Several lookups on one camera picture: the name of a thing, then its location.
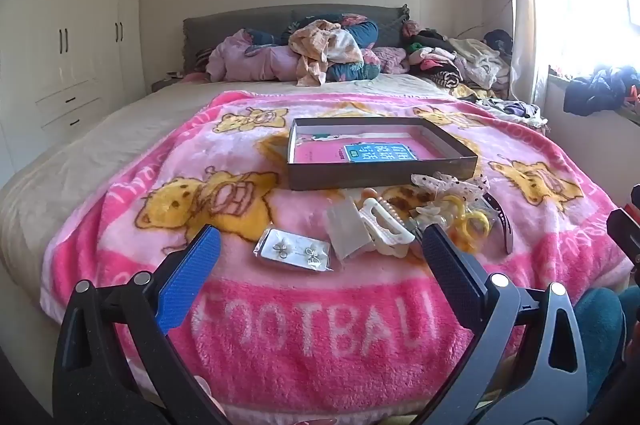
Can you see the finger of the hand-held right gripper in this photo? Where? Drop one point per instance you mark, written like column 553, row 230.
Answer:
column 622, row 230

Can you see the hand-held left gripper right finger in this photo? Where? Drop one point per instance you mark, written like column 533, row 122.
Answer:
column 450, row 267

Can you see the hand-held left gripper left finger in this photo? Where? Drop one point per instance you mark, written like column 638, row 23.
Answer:
column 192, row 272

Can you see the pale translucent hair clip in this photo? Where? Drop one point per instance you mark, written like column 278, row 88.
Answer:
column 430, row 215

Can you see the dark maroon hair clip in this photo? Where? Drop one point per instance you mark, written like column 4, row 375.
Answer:
column 502, row 220

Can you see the white hair claw clip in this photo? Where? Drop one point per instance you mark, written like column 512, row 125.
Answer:
column 382, row 225

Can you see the polka dot bow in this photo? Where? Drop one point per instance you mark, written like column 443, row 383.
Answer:
column 450, row 182

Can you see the earrings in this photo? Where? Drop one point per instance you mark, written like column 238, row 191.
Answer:
column 292, row 251

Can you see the small clear plastic bag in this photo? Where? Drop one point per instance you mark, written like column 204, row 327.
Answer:
column 345, row 225

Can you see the shallow brown cardboard box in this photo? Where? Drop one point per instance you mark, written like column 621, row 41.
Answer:
column 380, row 175

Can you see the person's teal clad leg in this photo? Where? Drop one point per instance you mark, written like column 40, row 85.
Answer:
column 600, row 345

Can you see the pink bear printed blanket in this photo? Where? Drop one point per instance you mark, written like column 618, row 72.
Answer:
column 310, row 320

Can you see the dark clothes on windowsill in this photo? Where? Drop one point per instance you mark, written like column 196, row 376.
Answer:
column 597, row 87

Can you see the white bag of clothes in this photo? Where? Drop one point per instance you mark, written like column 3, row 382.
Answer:
column 515, row 110

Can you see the pink book with blue label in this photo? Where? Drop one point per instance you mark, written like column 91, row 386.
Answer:
column 325, row 152

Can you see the low bedside table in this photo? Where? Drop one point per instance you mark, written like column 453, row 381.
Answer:
column 165, row 82

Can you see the pile of folded clothes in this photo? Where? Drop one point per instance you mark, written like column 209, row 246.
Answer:
column 465, row 55

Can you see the pink floral pillow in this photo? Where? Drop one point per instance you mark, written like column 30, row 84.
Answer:
column 390, row 57

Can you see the lilac pink quilt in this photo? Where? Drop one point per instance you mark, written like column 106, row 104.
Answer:
column 250, row 57

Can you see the cream curtain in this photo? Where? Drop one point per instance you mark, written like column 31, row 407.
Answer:
column 522, row 5

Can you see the dark blue floral quilt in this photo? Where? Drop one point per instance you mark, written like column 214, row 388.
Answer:
column 365, row 32

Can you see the grey padded headboard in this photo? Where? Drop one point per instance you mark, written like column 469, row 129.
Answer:
column 225, row 20

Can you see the orange floral cloth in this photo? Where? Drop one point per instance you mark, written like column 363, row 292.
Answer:
column 325, row 40

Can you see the cream built-in wardrobe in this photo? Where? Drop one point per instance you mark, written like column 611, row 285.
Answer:
column 65, row 30

